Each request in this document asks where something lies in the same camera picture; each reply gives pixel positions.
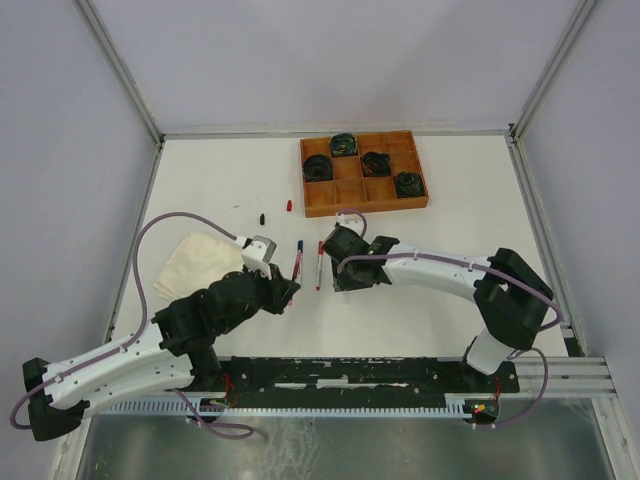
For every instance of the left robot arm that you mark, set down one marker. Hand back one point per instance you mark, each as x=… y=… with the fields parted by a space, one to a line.
x=174 y=351

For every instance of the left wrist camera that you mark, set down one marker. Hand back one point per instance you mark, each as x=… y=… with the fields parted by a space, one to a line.
x=256 y=253

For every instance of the aluminium frame right post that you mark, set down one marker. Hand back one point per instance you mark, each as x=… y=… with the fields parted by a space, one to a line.
x=570 y=37

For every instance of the wooden compartment tray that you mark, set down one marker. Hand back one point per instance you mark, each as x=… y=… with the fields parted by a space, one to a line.
x=370 y=172

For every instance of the aluminium frame post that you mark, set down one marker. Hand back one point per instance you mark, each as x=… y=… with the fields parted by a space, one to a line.
x=97 y=28
x=570 y=37

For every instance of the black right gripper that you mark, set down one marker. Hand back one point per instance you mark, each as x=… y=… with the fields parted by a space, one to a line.
x=340 y=281

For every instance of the aluminium frame left post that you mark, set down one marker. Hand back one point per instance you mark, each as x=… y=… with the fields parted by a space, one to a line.
x=97 y=28

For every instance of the white marker red end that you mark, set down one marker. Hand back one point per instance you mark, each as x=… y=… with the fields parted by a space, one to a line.
x=319 y=265

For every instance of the aluminium frame back rail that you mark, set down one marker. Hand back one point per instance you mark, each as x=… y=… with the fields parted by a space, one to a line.
x=318 y=134

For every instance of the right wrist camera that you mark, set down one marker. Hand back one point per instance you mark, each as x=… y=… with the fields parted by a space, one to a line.
x=350 y=221

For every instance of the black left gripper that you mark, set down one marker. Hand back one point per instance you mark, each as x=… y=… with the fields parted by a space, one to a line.
x=280 y=289

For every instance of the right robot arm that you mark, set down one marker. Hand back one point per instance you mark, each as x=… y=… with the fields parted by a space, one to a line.
x=512 y=299

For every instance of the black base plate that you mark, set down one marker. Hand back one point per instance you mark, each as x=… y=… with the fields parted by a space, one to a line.
x=348 y=382

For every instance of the white marker blue end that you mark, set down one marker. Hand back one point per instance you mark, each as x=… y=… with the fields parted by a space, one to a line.
x=300 y=272

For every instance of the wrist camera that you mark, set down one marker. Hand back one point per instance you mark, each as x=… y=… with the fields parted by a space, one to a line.
x=350 y=221
x=256 y=253

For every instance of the cream folded cloth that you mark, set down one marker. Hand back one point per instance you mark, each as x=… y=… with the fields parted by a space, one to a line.
x=199 y=260

